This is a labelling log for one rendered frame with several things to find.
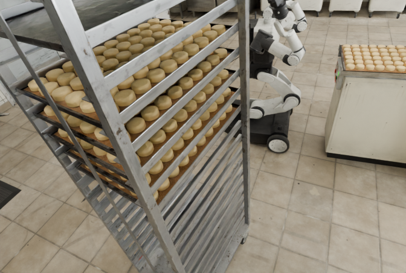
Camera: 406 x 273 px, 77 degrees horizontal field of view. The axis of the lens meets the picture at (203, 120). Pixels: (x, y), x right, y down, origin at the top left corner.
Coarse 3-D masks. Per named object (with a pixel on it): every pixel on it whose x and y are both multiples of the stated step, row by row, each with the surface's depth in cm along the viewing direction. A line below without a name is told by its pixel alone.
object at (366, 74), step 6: (342, 66) 173; (342, 72) 175; (348, 72) 174; (354, 72) 172; (360, 72) 171; (366, 72) 170; (372, 72) 169; (378, 72) 167; (390, 78) 167; (396, 78) 166; (402, 78) 165
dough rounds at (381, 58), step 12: (348, 48) 188; (360, 48) 190; (372, 48) 184; (384, 48) 182; (396, 48) 182; (348, 60) 175; (360, 60) 173; (372, 60) 175; (384, 60) 172; (396, 60) 169
